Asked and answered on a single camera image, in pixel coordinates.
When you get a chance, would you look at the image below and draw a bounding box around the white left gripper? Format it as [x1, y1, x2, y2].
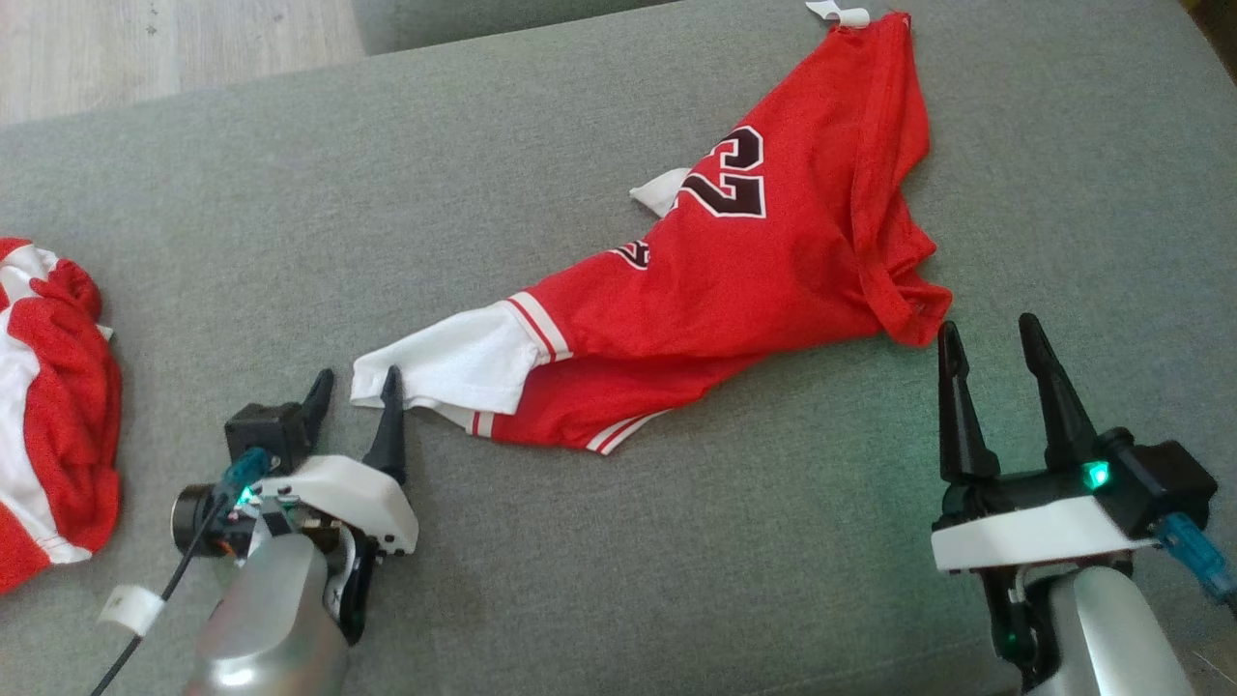
[237, 365, 419, 645]

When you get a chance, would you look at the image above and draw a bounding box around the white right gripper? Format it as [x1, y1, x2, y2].
[931, 312, 1157, 575]

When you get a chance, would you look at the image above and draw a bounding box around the red number jersey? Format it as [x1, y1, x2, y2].
[350, 0, 954, 455]

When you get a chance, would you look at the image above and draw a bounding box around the red shorts white stripe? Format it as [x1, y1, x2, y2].
[0, 237, 125, 595]

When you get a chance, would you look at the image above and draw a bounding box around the grey sofa seat cushion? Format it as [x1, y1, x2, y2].
[0, 0, 1237, 696]

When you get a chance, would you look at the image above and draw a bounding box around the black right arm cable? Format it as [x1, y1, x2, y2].
[1155, 512, 1237, 620]

